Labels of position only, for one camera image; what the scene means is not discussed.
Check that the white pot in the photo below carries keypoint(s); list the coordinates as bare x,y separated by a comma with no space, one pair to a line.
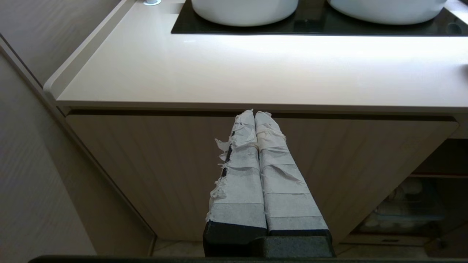
244,11
387,10

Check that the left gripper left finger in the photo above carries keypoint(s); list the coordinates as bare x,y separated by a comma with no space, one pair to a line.
239,193

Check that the light wood cabinet door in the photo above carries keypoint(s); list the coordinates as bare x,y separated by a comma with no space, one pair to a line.
175,168

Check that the open cabinet with dishes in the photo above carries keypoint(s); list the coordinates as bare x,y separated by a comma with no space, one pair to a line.
413,204

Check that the round silver counter fitting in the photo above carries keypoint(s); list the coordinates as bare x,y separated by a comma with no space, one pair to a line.
151,2

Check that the white counter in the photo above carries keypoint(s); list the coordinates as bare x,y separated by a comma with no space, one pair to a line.
234,65

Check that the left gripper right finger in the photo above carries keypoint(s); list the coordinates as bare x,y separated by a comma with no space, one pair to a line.
289,204

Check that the black glass cooktop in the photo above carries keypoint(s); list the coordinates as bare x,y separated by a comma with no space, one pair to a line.
314,26

